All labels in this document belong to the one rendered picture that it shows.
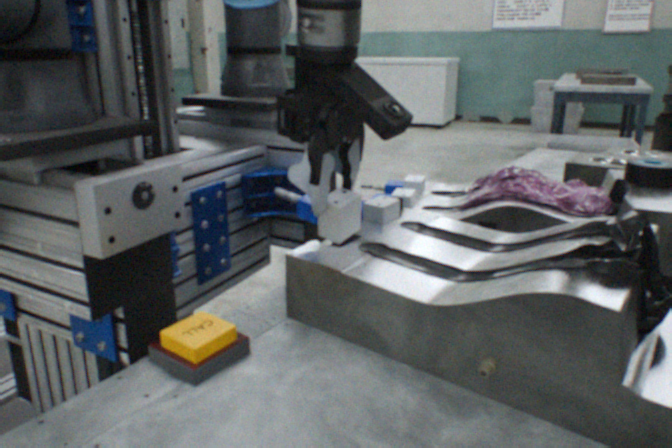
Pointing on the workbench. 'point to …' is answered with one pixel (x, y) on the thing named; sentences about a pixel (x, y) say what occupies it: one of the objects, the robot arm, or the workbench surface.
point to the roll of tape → (648, 172)
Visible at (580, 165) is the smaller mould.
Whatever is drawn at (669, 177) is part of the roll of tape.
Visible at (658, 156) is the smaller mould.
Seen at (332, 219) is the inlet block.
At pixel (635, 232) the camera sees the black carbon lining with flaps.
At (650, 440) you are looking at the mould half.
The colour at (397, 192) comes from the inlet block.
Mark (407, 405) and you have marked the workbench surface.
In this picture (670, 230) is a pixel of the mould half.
